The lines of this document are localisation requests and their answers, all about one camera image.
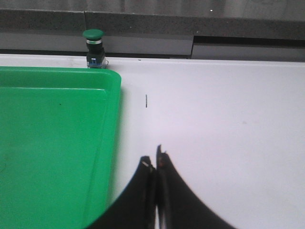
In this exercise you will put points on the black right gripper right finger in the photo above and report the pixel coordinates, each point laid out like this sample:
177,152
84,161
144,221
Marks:
178,206

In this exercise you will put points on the grey stone counter ledge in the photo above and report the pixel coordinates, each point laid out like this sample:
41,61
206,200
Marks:
209,37

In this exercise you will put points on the green plastic tray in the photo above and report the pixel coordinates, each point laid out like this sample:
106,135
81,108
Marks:
57,132

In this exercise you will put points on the green mushroom push button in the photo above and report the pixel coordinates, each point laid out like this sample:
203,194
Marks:
95,57

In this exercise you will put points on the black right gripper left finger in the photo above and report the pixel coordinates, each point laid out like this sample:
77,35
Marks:
135,207

